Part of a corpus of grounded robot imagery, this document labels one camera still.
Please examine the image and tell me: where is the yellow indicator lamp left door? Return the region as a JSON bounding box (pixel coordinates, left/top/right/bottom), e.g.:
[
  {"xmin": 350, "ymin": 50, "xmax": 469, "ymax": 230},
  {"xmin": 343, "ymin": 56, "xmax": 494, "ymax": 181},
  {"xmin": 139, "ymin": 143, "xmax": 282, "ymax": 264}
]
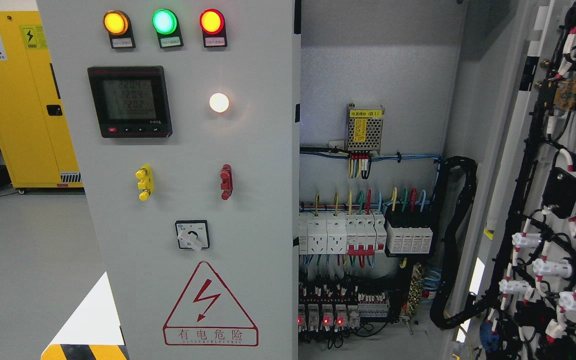
[{"xmin": 103, "ymin": 10, "xmax": 136, "ymax": 49}]

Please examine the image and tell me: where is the black surge protector block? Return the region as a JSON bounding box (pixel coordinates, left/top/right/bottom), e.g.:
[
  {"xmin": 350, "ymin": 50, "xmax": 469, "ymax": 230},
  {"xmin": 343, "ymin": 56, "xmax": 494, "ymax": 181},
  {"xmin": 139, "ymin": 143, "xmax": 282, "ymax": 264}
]
[{"xmin": 385, "ymin": 207, "xmax": 437, "ymax": 257}]

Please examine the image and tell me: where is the black relay terminal row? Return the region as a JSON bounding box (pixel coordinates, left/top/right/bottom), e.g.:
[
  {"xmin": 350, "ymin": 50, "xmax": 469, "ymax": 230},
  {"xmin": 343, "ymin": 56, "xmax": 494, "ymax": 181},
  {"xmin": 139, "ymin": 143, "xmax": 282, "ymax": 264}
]
[{"xmin": 296, "ymin": 274, "xmax": 397, "ymax": 335}]

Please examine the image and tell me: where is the black corrugated conduit right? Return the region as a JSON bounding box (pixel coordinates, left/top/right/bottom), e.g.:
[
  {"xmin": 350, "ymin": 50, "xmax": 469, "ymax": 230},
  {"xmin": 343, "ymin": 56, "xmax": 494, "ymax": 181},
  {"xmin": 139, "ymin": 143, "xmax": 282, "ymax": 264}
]
[{"xmin": 429, "ymin": 156, "xmax": 478, "ymax": 330}]

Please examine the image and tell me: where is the white indicator lamp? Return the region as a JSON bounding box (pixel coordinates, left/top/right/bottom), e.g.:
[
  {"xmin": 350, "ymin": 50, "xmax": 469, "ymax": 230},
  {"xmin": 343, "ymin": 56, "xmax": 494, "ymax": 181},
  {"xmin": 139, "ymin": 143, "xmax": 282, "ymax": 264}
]
[{"xmin": 209, "ymin": 92, "xmax": 230, "ymax": 114}]

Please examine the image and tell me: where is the red electric hazard sticker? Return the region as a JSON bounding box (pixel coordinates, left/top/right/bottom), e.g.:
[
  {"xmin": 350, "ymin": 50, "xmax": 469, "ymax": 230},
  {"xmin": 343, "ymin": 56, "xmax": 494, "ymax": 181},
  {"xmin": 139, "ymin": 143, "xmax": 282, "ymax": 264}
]
[{"xmin": 162, "ymin": 260, "xmax": 259, "ymax": 347}]

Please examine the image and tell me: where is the yellow terminal post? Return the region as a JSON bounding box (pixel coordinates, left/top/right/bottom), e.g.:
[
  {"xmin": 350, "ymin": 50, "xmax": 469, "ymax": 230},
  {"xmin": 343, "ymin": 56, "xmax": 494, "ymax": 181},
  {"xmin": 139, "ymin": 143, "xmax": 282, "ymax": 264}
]
[{"xmin": 135, "ymin": 164, "xmax": 154, "ymax": 202}]

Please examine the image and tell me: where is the black digital power meter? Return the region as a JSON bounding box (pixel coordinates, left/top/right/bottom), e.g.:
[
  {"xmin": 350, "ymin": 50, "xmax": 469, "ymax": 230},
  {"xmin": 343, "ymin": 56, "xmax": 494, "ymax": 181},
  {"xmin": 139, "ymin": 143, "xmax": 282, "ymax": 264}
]
[{"xmin": 87, "ymin": 65, "xmax": 173, "ymax": 138}]

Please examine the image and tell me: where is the red indicator lamp left door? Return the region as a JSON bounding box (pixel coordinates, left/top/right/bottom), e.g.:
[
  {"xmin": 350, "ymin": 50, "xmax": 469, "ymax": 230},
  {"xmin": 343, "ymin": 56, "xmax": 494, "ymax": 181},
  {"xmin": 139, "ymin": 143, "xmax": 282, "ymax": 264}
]
[{"xmin": 199, "ymin": 8, "xmax": 227, "ymax": 48}]

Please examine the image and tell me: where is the green indicator lamp left door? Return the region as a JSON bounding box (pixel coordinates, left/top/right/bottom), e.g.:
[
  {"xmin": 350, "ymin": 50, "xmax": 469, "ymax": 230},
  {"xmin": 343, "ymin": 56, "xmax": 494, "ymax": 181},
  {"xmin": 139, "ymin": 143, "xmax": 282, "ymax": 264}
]
[{"xmin": 151, "ymin": 8, "xmax": 184, "ymax": 49}]

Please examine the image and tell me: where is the metal mesh power supply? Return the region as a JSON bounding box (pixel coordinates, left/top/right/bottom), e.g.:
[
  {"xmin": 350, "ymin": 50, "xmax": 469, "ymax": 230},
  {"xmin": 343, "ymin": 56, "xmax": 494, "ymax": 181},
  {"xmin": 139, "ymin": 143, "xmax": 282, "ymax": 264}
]
[{"xmin": 345, "ymin": 103, "xmax": 385, "ymax": 154}]

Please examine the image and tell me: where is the red terminal post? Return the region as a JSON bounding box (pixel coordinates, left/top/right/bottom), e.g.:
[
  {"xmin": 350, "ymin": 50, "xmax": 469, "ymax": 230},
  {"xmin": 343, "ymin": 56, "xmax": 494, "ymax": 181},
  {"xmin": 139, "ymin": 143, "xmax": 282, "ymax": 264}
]
[{"xmin": 219, "ymin": 164, "xmax": 234, "ymax": 201}]

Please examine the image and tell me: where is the yellow safety cabinet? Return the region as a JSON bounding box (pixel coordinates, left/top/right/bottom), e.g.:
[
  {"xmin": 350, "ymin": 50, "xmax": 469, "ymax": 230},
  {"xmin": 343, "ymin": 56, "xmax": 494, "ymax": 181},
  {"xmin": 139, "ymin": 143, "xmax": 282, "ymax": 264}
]
[{"xmin": 0, "ymin": 11, "xmax": 83, "ymax": 189}]

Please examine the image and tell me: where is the grey cabinet door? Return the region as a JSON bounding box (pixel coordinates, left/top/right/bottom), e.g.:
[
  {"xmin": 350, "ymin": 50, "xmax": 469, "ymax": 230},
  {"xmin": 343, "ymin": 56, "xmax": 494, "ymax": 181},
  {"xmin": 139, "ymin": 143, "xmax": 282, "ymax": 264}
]
[
  {"xmin": 37, "ymin": 0, "xmax": 301, "ymax": 360},
  {"xmin": 443, "ymin": 0, "xmax": 576, "ymax": 360}
]

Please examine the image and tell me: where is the white breaker and socket row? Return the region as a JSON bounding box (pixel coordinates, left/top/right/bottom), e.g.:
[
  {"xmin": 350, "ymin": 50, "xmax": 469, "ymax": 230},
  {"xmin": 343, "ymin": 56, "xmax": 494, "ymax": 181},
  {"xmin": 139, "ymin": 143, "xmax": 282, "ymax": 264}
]
[{"xmin": 297, "ymin": 211, "xmax": 387, "ymax": 256}]

